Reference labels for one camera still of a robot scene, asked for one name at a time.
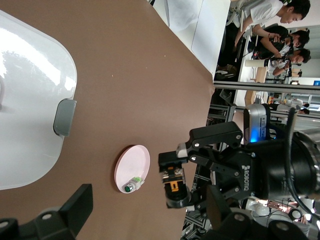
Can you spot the white cardboard roll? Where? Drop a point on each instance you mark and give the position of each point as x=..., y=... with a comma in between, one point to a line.
x=255, y=63

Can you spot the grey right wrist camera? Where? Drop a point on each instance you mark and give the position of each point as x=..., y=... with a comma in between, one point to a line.
x=258, y=122

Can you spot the black and orange switch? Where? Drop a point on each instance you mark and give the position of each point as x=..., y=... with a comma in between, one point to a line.
x=175, y=187

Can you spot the white lidded storage box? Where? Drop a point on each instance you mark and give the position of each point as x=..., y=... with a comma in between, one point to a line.
x=30, y=112

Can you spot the person in black shirt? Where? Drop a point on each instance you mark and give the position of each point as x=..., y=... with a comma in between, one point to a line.
x=280, y=35

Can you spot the person in grey shirt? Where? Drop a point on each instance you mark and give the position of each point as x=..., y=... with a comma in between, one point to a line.
x=297, y=58

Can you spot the aluminium frame structure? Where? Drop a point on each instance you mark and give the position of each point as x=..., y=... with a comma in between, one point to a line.
x=222, y=113

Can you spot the aluminium frame beam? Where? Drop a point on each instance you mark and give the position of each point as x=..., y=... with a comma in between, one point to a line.
x=262, y=87

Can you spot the pale pink round plate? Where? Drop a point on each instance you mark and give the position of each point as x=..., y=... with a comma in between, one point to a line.
x=132, y=167

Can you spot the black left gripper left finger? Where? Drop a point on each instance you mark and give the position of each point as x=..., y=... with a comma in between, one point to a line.
x=75, y=212

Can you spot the brown table mat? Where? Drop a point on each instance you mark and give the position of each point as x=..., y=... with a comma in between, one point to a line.
x=125, y=87

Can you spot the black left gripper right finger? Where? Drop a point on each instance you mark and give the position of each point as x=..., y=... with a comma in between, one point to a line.
x=217, y=215

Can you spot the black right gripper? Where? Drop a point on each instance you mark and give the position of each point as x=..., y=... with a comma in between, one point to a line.
x=255, y=175

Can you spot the white partition panel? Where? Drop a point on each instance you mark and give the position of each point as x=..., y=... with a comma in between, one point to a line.
x=210, y=37
x=180, y=17

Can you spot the person in white shirt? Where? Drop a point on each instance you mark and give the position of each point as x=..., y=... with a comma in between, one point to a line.
x=267, y=12

